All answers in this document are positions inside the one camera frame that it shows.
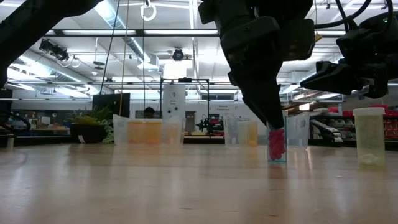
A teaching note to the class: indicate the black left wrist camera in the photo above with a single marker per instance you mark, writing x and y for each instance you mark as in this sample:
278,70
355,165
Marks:
298,40

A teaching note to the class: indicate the white kiosk pillar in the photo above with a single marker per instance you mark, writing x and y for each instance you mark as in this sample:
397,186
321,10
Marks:
174,99

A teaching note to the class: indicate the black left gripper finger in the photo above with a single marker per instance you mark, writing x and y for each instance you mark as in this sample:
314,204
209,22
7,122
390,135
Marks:
264,96
241,85

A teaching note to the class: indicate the round black ceiling fixture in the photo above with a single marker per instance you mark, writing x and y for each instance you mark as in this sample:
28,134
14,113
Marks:
178,54

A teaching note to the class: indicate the black monitor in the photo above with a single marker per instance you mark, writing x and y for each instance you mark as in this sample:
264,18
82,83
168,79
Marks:
112,104

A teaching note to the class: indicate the orange pill bottle white cap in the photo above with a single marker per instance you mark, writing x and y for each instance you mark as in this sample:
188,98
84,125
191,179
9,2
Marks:
136,133
154,133
172,135

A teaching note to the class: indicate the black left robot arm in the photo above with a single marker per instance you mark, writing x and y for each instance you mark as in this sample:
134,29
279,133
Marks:
31,25

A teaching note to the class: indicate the large pale green pill bottle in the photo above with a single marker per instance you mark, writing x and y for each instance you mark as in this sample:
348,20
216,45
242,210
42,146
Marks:
370,140

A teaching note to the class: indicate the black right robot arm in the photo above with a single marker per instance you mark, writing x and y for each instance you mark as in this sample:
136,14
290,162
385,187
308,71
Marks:
387,31

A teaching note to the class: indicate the yellow hanging connector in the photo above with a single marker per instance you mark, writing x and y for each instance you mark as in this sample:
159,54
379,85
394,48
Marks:
318,37

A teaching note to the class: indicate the orange bottle with oblong pills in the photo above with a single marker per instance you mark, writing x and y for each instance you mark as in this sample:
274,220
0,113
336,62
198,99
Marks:
252,137

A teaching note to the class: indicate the black ceiling spotlight cluster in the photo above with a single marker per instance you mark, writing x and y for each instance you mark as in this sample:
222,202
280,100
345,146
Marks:
57,53

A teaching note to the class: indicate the person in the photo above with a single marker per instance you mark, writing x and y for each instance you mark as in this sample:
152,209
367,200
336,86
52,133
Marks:
149,112

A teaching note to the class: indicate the blue bottle with pink pills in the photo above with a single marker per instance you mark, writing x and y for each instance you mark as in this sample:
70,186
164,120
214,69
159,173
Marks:
276,146

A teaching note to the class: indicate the clear plastic bin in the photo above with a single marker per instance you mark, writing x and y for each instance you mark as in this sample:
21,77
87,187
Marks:
295,133
121,133

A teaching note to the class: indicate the shelf with red bins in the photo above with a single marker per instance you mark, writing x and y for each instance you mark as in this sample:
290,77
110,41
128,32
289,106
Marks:
391,124

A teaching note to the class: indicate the black metal frame rig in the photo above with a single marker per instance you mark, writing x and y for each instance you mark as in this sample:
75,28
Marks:
186,79

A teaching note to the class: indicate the green potted plant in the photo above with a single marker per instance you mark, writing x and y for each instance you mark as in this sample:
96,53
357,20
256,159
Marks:
88,132

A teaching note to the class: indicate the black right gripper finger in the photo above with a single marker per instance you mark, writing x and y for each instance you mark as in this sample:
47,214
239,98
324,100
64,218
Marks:
335,84
342,69

